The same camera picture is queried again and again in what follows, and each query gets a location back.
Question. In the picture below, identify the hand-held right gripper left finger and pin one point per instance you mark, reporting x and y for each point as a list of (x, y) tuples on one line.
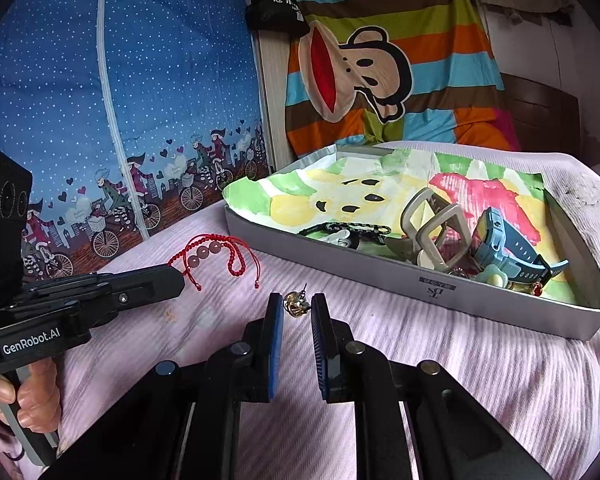
[(276, 345)]

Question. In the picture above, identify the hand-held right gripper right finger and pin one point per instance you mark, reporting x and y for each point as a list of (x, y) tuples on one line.
[(319, 345)]

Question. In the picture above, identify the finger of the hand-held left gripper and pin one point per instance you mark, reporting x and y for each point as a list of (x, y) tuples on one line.
[(145, 285), (55, 282)]

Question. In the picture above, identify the grey cardboard box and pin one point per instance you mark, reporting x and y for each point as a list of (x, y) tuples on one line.
[(360, 275)]

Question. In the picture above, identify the beige hair claw clip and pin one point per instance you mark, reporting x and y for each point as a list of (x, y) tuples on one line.
[(420, 240)]

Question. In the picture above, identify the blue smartwatch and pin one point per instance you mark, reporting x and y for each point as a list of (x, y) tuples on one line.
[(500, 240)]

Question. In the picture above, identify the gold earring red bead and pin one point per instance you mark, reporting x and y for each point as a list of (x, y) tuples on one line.
[(536, 289)]

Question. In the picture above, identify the person's left hand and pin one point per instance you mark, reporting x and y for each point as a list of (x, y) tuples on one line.
[(37, 392)]

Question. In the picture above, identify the white plastic clip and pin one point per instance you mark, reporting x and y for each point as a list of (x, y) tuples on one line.
[(341, 239)]

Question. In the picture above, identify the colourful painted paper liner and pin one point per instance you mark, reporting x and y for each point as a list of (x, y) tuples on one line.
[(310, 195)]

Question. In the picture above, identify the blue dotted printed cloth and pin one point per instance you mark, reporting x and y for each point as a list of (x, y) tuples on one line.
[(55, 85)]

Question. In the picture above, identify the pink ribbed bedspread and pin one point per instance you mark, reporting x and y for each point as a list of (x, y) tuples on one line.
[(480, 385)]

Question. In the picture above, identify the pale wooden board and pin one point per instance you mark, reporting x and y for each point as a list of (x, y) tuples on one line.
[(272, 105)]

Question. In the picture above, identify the black bag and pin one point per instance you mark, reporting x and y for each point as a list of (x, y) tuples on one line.
[(275, 7)]

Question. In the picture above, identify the dark wooden headboard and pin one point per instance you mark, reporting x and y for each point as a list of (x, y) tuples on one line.
[(540, 110)]

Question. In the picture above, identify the striped monkey blanket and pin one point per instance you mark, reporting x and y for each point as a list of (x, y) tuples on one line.
[(420, 20)]

